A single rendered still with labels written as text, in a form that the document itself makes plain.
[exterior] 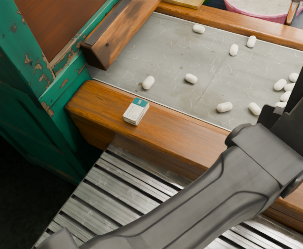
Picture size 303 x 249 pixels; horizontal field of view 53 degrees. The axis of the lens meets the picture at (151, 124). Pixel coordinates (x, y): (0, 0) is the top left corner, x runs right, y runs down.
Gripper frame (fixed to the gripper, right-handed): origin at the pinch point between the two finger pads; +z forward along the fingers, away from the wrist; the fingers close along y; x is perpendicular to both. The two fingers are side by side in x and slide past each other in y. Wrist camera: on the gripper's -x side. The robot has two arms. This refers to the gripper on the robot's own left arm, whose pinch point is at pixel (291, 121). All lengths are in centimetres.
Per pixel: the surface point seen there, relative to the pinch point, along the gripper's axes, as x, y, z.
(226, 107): 4.4, 13.2, 10.2
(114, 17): -7.8, 45.9, 8.6
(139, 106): 8.7, 30.3, 0.8
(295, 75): -5.4, 2.3, 21.3
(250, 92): 0.7, 10.1, 17.2
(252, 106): 2.8, 8.0, 12.1
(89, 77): 8, 49, 6
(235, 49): -7.3, 18.2, 23.7
